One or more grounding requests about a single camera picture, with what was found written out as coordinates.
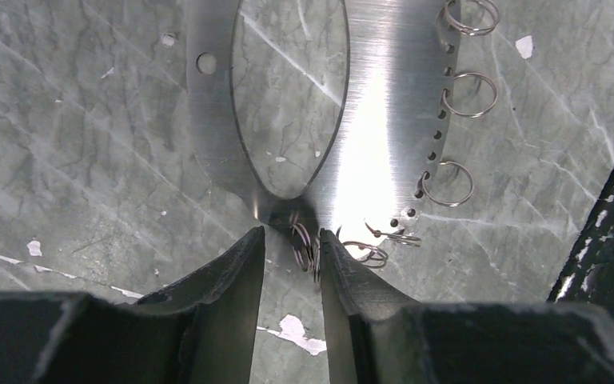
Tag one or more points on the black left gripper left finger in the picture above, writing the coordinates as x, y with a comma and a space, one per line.
199, 329

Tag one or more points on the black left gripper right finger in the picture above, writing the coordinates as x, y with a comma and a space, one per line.
377, 334

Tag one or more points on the metal oval key organizer plate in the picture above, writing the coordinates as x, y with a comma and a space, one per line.
401, 67

